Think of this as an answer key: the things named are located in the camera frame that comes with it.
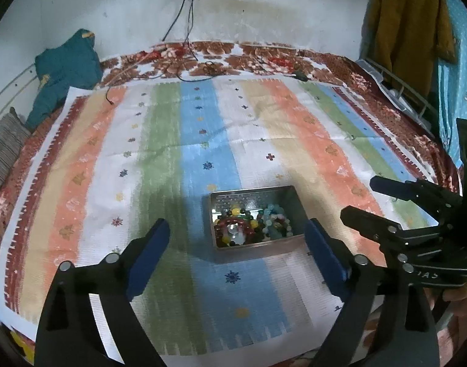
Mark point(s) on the metal bed frame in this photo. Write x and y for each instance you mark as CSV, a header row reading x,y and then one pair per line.
x,y
7,91

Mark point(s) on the white metal bed rail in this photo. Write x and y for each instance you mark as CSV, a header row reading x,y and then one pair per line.
x,y
401,91

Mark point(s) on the black charger plug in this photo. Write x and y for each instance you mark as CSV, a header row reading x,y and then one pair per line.
x,y
300,75

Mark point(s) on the person's right hand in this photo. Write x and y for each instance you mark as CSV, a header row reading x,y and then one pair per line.
x,y
465,298

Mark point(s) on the blue printed curtain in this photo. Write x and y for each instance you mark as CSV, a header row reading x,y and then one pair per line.
x,y
463,84

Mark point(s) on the mustard hanging coat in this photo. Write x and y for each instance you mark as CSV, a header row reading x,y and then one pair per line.
x,y
405,26

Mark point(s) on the silver metal box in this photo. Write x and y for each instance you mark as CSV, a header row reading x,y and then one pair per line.
x,y
256,252

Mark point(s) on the floral bedsheet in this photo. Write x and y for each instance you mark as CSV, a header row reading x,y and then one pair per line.
x,y
233,55

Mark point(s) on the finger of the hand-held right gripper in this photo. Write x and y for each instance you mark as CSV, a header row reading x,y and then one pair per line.
x,y
375,227
413,193

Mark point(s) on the striped pillow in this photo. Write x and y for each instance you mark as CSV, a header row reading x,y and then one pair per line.
x,y
6,149

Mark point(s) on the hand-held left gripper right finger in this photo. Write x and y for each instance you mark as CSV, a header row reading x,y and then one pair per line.
x,y
326,265

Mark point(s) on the teal jacket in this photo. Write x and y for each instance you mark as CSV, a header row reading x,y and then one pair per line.
x,y
65,68

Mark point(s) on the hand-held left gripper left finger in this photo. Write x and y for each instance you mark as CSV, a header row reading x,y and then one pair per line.
x,y
149,262

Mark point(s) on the striped woven mat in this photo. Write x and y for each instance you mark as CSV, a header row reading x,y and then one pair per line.
x,y
161,153

